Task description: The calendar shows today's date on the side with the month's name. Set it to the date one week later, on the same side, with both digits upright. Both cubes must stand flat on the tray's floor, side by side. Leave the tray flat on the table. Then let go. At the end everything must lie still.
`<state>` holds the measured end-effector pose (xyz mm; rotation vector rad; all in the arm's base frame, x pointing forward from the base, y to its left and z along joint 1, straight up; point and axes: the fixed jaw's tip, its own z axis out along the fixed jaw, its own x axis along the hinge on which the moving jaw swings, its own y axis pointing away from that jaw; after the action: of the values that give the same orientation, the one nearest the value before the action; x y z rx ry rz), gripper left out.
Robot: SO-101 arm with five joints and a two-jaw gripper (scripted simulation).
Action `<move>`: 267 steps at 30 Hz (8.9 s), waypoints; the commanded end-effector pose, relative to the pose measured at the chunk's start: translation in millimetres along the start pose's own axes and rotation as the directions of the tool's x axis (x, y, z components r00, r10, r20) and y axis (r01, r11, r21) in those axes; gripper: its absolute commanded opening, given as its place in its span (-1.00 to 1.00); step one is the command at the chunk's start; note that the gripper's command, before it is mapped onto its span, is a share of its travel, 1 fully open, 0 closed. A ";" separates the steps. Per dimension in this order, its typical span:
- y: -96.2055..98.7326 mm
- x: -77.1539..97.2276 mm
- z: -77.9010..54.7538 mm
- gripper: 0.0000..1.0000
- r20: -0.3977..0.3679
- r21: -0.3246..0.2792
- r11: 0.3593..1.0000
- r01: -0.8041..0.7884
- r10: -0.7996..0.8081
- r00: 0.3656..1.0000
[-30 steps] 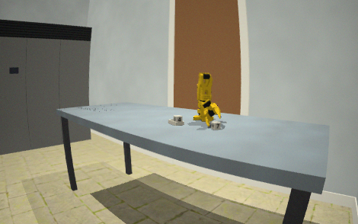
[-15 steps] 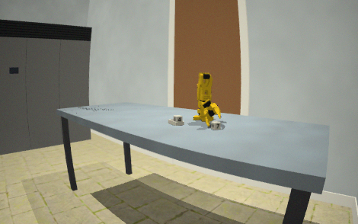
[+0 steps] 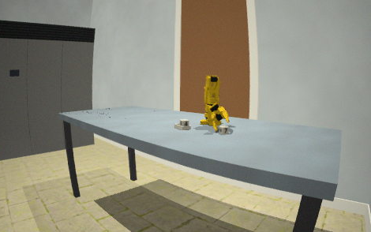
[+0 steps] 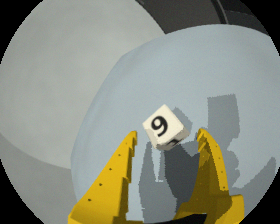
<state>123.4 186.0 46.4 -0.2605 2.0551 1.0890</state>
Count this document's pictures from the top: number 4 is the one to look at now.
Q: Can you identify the white number cube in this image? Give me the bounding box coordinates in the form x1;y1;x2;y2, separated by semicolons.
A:
143;105;190;150

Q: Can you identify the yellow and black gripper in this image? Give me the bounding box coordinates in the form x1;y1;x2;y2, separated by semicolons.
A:
68;128;244;224

